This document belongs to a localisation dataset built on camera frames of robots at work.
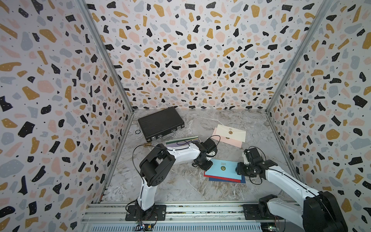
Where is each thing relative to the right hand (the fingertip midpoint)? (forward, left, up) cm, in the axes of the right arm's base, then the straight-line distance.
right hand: (238, 169), depth 87 cm
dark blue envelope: (-6, -2, -2) cm, 7 cm away
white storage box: (-7, +31, +34) cm, 47 cm away
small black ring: (+29, +71, 0) cm, 76 cm away
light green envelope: (+17, +36, +5) cm, 40 cm away
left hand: (+1, +18, -1) cm, 18 cm away
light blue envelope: (+1, +9, -1) cm, 9 cm away
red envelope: (-5, +7, -2) cm, 9 cm away
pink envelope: (+23, +5, -2) cm, 23 cm away
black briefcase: (+32, +51, +3) cm, 61 cm away
